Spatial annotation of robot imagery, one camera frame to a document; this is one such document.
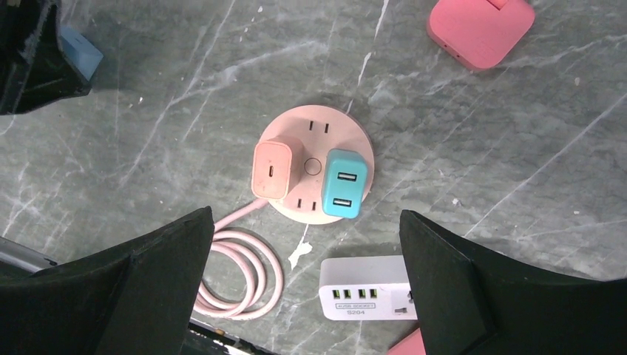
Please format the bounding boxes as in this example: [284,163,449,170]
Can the white power strip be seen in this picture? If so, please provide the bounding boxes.
[318,255,418,321]

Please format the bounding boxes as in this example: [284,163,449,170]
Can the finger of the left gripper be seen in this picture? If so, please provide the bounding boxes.
[1,1,92,115]

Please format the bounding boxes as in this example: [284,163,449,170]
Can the round pink socket hub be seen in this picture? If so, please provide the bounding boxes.
[258,105,374,225]

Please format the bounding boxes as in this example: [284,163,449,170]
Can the teal charger cube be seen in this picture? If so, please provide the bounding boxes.
[322,149,368,219]

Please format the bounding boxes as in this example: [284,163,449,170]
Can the orange charger cube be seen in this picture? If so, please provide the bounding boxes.
[251,136,304,200]

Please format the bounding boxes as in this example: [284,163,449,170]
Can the blue charger cube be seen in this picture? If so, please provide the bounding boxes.
[60,26,104,81]

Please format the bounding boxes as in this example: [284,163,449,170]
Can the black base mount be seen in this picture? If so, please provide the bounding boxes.
[180,319,275,355]

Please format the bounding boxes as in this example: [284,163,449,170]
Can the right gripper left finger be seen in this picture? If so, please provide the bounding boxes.
[1,206,214,354]

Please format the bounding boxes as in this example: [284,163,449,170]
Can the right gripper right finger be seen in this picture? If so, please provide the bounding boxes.
[399,210,626,354]

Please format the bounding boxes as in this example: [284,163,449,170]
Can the pink plug adapter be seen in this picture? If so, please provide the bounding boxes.
[427,0,535,71]

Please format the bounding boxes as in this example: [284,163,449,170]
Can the pink triangular socket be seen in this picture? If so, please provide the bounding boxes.
[387,328,427,355]

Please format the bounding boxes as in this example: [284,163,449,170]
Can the pink cable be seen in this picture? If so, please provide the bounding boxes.
[193,197,285,322]

